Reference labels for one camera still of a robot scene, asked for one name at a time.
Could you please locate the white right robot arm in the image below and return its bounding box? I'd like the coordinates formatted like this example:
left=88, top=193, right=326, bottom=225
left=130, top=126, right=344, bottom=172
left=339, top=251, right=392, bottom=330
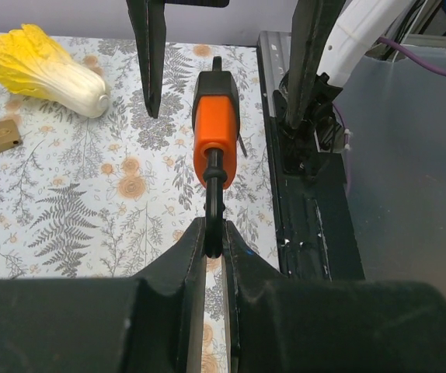
left=127, top=1, right=410, bottom=129

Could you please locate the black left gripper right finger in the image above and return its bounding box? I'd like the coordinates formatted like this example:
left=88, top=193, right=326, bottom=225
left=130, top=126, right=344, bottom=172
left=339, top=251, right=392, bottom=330
left=225, top=222, right=446, bottom=372

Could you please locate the yellow napa cabbage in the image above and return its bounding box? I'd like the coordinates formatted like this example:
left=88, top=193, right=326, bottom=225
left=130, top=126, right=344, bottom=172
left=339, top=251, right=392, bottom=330
left=0, top=24, right=110, bottom=118

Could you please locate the floral table mat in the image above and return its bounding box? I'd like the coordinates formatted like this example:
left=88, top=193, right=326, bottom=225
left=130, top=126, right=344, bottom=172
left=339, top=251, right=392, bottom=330
left=0, top=30, right=282, bottom=373

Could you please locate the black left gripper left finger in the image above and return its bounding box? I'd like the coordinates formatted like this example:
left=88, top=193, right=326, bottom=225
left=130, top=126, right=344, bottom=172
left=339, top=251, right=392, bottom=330
left=0, top=218, right=206, bottom=372

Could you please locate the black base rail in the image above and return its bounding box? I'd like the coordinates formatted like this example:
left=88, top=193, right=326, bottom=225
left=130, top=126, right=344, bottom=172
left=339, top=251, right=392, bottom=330
left=257, top=31, right=364, bottom=281

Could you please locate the orange padlock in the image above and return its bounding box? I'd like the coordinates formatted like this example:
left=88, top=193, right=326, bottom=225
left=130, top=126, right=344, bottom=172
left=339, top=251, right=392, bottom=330
left=192, top=56, right=240, bottom=258

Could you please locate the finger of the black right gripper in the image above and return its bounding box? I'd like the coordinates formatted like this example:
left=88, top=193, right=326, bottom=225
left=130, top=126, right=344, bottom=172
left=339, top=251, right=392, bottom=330
left=287, top=0, right=343, bottom=129
left=126, top=0, right=166, bottom=118

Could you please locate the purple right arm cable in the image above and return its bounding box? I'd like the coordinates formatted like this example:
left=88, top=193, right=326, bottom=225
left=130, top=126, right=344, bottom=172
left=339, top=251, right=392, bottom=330
left=337, top=37, right=446, bottom=195

